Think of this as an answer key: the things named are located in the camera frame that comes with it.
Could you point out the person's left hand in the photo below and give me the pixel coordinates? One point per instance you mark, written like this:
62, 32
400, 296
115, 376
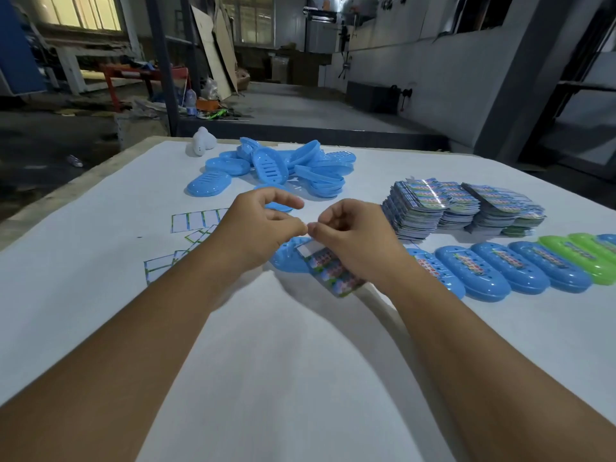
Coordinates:
250, 235

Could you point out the person's right hand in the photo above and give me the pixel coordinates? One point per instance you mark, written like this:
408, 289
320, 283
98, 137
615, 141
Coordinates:
366, 240

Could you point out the blue plastic box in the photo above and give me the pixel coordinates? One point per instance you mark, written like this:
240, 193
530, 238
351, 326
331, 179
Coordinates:
609, 239
452, 283
286, 257
529, 281
491, 288
572, 281

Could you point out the green-edged sticker sheet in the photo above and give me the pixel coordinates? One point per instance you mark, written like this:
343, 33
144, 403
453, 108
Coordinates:
192, 221
337, 279

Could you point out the fanned backing sheets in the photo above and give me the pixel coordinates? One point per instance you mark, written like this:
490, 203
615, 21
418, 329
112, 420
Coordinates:
197, 235

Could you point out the stacks of colourful sticker sheets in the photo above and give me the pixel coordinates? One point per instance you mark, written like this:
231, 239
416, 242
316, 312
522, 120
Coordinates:
414, 216

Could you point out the pile of blue soap dishes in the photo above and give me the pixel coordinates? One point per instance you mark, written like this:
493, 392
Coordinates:
269, 168

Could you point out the green soap dish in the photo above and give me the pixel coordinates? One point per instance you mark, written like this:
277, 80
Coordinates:
584, 240

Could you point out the person's right forearm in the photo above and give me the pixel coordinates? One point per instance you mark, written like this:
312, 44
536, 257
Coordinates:
481, 370

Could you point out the person's left forearm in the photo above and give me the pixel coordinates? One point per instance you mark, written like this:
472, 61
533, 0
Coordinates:
106, 370

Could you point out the orange box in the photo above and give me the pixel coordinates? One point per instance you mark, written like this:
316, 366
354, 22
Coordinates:
208, 104

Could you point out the black box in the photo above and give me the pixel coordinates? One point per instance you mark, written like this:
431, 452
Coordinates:
373, 97

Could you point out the small white plastic figure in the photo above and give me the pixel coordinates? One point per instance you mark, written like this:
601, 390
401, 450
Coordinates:
202, 140

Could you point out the green tool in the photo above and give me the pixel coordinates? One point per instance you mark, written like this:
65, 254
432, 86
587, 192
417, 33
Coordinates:
215, 113

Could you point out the clear water bottle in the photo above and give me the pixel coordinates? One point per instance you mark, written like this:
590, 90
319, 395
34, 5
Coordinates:
191, 102

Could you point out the pale wooden crate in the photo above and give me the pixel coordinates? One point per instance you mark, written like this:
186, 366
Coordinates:
142, 133

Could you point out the white plastic bag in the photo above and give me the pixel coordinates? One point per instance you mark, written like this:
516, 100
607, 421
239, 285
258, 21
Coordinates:
210, 88

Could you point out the wicker basket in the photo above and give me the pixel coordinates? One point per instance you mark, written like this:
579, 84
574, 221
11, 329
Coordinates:
243, 79

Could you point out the pale leaning plywood board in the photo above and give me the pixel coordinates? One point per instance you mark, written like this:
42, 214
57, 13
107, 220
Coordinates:
212, 55

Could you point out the brown leaning board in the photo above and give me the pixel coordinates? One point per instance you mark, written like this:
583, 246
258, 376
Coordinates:
226, 48

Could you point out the plastic bottle on floor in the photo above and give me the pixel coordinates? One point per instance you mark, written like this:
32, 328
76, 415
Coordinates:
75, 161

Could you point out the red metal table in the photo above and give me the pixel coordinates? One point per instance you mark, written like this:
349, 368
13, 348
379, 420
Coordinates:
125, 72

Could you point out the silver machine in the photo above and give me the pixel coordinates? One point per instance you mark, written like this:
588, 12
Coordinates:
325, 35

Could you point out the wide window with grid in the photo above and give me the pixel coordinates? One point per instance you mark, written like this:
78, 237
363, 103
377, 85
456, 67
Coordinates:
250, 21

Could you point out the grey slanted pillar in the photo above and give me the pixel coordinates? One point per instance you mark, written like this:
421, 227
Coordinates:
520, 91

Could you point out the large bright window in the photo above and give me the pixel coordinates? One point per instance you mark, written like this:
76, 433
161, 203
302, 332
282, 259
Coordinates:
79, 11

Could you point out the blue and white machine cabinet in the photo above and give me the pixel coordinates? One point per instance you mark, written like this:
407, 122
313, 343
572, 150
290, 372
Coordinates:
19, 57

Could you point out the black wall plug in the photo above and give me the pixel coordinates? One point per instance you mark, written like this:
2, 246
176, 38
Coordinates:
405, 93

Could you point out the thick dark steel post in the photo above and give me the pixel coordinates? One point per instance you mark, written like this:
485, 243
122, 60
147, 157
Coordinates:
166, 72

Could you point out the thin dark steel post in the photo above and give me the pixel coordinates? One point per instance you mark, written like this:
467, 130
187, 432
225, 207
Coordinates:
191, 43

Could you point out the white metal workbench frame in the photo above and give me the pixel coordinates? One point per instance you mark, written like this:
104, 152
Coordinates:
72, 67

